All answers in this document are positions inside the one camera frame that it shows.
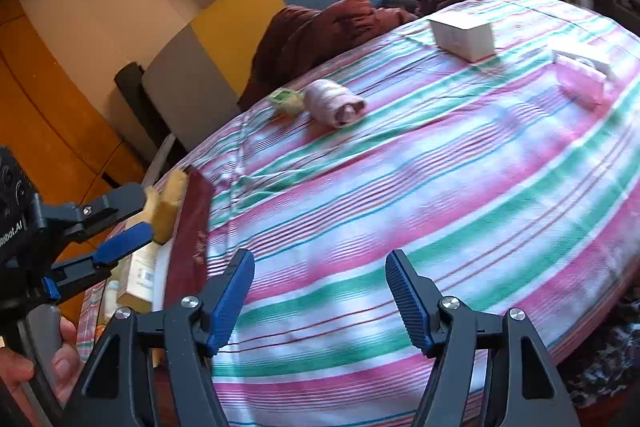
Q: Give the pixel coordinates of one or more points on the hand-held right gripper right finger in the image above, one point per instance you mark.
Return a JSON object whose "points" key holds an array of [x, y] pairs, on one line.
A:
{"points": [[407, 302]]}

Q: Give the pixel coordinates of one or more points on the grey yellow blue chair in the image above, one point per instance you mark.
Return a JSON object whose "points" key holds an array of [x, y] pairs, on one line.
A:
{"points": [[200, 92]]}

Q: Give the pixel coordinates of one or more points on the small green yellow box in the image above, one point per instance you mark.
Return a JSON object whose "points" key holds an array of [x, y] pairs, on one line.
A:
{"points": [[286, 103]]}

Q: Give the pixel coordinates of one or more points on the gold tin container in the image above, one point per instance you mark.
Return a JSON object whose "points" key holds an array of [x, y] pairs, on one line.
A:
{"points": [[190, 232]]}

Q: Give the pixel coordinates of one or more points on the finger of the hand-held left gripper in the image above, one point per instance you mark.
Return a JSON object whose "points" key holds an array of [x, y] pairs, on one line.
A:
{"points": [[95, 209], [125, 244]]}

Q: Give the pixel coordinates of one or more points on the beige cardboard box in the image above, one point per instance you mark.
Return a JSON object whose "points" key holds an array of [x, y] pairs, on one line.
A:
{"points": [[140, 277]]}

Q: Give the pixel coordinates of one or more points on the wooden wardrobe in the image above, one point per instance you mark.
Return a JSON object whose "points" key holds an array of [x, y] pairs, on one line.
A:
{"points": [[40, 107]]}

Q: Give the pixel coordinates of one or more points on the pink rolled towel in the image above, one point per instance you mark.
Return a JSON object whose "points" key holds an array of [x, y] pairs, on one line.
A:
{"points": [[332, 104]]}

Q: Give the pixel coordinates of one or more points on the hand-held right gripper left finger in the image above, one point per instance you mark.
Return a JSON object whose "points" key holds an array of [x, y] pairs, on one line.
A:
{"points": [[232, 302]]}

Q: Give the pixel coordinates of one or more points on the white foam sponge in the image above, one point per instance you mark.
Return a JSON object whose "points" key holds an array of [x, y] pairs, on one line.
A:
{"points": [[582, 77]]}

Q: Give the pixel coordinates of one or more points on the white cardboard box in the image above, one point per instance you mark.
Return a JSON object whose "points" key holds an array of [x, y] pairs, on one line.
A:
{"points": [[460, 34]]}

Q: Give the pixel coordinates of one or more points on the dark patterned clothing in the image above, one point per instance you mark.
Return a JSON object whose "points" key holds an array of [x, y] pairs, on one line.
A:
{"points": [[605, 357]]}

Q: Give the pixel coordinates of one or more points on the person's left hand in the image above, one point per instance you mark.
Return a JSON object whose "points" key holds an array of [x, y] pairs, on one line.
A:
{"points": [[67, 362]]}

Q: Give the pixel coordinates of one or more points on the maroon cloth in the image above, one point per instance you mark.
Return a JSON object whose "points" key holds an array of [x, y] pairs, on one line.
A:
{"points": [[300, 37]]}

